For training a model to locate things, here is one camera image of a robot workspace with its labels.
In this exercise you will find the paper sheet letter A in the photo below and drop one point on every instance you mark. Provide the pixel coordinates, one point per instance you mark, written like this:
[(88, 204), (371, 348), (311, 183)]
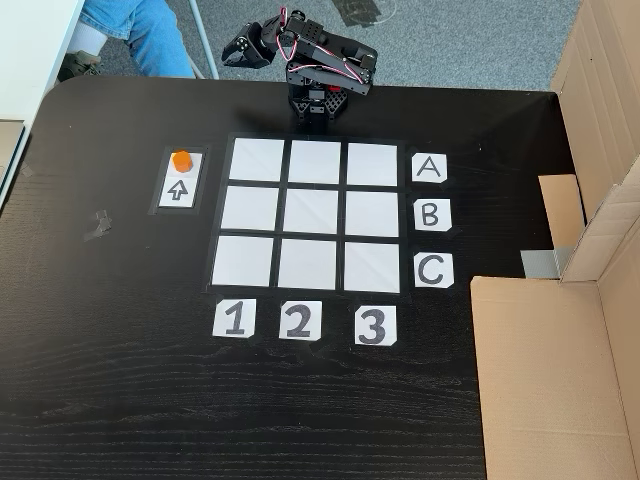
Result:
[(440, 162)]

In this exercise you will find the small tape scrap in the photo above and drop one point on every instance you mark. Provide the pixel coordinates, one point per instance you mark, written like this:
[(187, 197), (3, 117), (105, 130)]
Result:
[(27, 171)]

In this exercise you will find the round orange token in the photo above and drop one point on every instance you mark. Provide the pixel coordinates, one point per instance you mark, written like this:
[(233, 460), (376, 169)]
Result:
[(181, 161)]

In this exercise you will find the white grid sheet black tape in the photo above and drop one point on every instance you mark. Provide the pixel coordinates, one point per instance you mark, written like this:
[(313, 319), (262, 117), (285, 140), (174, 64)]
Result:
[(310, 210)]

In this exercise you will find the white desk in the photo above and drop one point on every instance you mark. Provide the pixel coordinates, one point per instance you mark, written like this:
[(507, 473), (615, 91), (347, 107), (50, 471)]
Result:
[(30, 50)]

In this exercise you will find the person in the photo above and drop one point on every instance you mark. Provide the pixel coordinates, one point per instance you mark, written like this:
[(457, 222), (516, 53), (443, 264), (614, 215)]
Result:
[(150, 35)]

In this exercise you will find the paper sheet with arrow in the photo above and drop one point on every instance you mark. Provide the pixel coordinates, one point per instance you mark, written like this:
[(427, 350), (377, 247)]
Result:
[(189, 197)]

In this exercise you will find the paper sheet letter B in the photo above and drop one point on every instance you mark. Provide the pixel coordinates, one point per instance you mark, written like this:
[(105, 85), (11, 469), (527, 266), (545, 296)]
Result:
[(445, 205)]

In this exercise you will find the grey metal desk leg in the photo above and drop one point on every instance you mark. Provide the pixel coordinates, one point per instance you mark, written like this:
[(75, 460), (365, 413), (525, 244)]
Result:
[(205, 45)]

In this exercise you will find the paper sheet number 3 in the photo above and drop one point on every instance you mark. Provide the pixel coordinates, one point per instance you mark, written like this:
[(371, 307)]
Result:
[(362, 315)]

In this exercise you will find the paper sheet letter C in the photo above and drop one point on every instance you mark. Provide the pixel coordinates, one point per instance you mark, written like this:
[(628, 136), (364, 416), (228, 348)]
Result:
[(447, 260)]

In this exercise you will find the crumpled clear tape scrap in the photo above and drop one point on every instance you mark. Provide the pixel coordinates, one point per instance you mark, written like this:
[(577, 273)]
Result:
[(100, 225)]

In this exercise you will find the paper sheet number 1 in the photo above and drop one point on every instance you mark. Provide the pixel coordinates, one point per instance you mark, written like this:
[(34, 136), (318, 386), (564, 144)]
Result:
[(220, 310)]

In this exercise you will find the brown cardboard box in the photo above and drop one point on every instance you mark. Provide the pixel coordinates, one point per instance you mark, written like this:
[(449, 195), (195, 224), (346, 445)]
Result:
[(540, 375)]

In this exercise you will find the black floor tape patch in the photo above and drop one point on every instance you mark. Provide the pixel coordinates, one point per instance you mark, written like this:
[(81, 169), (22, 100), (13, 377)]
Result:
[(360, 10)]

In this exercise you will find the paper sheet number 2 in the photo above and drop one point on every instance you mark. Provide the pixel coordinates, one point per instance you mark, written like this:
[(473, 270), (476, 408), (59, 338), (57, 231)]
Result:
[(315, 310)]

